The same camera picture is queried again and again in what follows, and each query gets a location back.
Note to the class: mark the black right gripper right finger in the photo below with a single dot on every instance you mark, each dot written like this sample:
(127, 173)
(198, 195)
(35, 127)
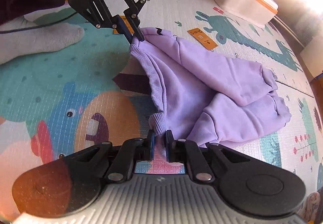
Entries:
(203, 165)

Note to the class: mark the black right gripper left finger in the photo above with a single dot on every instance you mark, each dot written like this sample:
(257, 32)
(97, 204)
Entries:
(122, 159)

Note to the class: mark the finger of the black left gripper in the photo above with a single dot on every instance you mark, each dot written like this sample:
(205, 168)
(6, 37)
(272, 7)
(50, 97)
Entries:
(134, 22)
(120, 26)

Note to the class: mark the purple knit sweater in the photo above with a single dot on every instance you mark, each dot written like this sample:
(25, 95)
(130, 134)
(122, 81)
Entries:
(204, 96)

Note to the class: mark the colourful cartoon play mat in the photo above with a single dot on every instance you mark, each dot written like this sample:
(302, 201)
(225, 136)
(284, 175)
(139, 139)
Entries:
(54, 104)

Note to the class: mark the orange paper tag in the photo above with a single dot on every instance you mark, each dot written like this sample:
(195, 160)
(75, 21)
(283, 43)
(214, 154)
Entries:
(203, 39)

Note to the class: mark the grey socked foot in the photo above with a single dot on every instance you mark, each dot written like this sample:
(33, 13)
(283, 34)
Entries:
(24, 37)

